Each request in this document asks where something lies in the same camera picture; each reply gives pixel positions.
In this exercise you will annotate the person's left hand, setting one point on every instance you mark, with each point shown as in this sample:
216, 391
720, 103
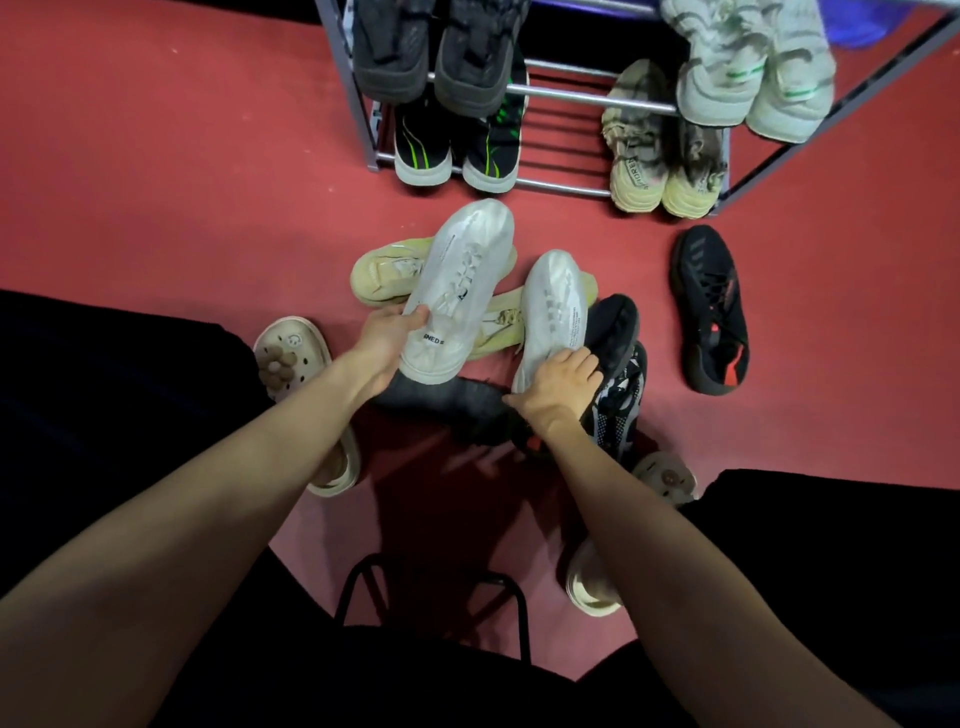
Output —
386, 341

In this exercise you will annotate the person's right hand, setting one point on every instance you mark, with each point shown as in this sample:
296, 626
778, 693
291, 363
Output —
559, 390

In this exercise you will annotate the black sneaker white pattern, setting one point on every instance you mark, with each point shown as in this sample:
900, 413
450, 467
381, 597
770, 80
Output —
619, 409

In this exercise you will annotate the pale yellow sneaker white sole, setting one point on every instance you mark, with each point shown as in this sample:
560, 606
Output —
499, 322
386, 270

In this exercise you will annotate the plain white sneaker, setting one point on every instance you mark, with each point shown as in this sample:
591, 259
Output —
551, 315
457, 292

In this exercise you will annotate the black sneaker red patch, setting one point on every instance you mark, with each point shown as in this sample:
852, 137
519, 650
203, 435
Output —
613, 330
709, 315

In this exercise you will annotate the dark grey sneaker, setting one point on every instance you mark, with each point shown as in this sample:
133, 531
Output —
450, 405

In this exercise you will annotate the black sneaker green stripes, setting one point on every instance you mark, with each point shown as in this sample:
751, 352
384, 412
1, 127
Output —
495, 154
422, 157

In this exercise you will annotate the beige sneaker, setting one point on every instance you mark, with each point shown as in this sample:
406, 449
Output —
637, 157
694, 187

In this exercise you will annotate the black sneaker orange marks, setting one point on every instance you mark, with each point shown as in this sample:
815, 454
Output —
390, 52
476, 64

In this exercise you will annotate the grey metal shoe rack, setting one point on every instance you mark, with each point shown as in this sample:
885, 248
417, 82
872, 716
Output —
585, 97

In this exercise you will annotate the white knit sneaker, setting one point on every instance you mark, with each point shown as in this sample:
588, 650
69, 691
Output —
720, 75
795, 90

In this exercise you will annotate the person's right forearm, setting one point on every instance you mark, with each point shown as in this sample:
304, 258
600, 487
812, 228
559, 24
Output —
675, 600

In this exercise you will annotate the person's left forearm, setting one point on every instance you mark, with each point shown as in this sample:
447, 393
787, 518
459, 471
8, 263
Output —
187, 540

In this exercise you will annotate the person's left cream clog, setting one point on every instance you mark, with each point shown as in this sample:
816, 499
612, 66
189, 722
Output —
289, 352

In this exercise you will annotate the person's cream clog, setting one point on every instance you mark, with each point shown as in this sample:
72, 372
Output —
289, 352
667, 472

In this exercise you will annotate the person's right cream clog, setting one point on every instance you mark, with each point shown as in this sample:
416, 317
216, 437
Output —
667, 472

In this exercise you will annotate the person's black trousers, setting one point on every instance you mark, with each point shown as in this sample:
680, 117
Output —
112, 412

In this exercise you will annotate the black folding stool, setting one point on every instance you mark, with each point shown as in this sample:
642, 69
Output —
521, 607

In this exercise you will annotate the blue tarp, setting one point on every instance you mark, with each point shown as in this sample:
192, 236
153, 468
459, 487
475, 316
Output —
862, 22

